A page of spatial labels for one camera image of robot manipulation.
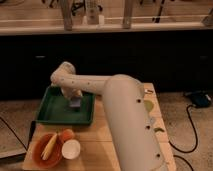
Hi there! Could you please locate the grey blue sponge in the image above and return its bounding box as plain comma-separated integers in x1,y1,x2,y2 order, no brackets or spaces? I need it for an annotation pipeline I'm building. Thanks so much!
69,98,81,108

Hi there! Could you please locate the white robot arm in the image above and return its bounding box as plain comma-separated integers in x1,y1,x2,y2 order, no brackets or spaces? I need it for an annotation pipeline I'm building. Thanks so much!
50,62,169,171

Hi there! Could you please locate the green plastic tray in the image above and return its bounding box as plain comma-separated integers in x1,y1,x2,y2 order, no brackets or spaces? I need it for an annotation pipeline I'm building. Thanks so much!
36,86,95,125

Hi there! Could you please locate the orange round fruit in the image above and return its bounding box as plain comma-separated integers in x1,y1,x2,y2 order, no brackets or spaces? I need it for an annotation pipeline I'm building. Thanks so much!
59,129,75,142

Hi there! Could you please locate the white small bowl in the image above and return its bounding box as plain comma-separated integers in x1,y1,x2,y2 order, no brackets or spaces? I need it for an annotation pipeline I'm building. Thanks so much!
62,139,81,159

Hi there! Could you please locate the green lime slice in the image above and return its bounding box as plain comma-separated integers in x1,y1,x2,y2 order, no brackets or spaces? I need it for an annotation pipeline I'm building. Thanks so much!
144,100,154,113

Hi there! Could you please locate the green leaf piece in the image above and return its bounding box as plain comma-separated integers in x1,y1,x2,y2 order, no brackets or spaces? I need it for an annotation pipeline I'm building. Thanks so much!
154,127,165,132

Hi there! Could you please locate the black power adapter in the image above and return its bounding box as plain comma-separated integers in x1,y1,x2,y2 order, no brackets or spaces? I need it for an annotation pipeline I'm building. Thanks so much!
184,91,212,108

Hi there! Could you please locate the black cable far left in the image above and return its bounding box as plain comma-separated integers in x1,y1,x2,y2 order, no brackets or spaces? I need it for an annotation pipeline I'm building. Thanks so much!
0,116,28,151

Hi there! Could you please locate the left wooden post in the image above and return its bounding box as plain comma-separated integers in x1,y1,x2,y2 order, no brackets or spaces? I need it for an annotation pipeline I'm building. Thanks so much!
60,0,72,31

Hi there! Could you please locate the wooden post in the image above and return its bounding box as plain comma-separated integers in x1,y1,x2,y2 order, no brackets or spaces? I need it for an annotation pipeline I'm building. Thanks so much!
122,0,133,29
60,0,72,31

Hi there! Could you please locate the right wooden post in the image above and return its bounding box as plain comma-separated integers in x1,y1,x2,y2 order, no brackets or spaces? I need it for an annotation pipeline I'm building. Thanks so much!
122,0,133,29

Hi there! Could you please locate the black cable on floor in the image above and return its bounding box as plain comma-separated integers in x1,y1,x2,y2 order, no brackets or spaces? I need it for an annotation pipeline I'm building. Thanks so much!
168,104,199,171

